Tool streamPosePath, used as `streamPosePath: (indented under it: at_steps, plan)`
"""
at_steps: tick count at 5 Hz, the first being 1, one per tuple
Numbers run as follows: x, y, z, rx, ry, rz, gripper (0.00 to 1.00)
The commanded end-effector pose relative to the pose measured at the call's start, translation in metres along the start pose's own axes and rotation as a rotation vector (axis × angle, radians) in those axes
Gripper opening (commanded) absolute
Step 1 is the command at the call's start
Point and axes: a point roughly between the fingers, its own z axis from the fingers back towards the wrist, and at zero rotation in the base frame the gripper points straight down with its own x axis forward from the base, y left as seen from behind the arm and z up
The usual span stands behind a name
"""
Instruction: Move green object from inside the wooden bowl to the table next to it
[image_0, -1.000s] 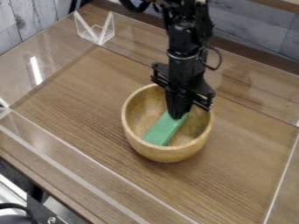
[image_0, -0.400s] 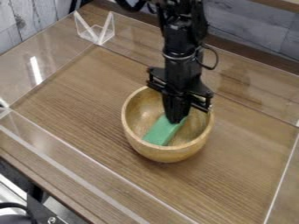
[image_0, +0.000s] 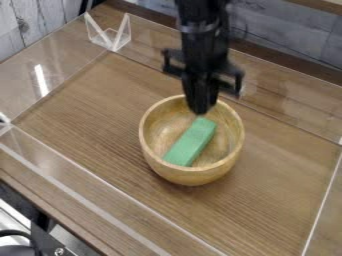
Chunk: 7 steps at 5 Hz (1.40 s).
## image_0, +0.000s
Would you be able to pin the clear acrylic tray wall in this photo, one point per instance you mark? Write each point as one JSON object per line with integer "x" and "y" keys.
{"x": 73, "y": 99}

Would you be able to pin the wooden bowl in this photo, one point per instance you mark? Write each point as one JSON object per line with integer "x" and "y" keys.
{"x": 163, "y": 124}

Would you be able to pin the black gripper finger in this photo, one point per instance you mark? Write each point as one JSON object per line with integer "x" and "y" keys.
{"x": 193, "y": 90}
{"x": 211, "y": 92}

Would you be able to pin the clear acrylic corner bracket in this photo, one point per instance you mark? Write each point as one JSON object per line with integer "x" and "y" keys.
{"x": 109, "y": 38}

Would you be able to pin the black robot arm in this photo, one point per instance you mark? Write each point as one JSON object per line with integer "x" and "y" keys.
{"x": 201, "y": 12}

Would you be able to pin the black metal stand bracket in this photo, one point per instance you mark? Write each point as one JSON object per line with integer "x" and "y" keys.
{"x": 48, "y": 245}

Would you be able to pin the green rectangular block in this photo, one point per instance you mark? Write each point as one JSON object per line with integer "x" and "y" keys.
{"x": 191, "y": 143}

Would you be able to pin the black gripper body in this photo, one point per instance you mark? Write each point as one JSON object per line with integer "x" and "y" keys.
{"x": 203, "y": 56}

